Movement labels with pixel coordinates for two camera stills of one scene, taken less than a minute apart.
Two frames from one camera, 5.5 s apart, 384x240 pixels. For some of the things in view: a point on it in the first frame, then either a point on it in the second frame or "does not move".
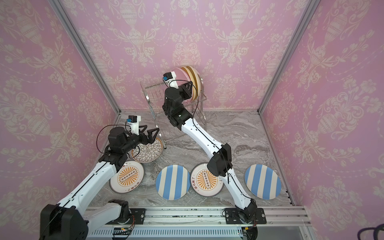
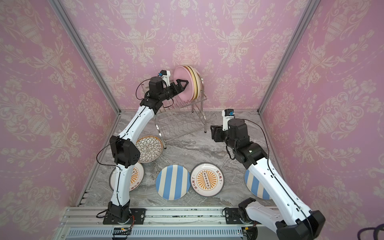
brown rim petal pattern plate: (148, 153) does not move
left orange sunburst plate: (128, 178) does not move
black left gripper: (150, 139) to (178, 89)
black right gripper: (184, 90) to (217, 134)
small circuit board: (120, 231) does not move
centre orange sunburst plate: (204, 182) does not move
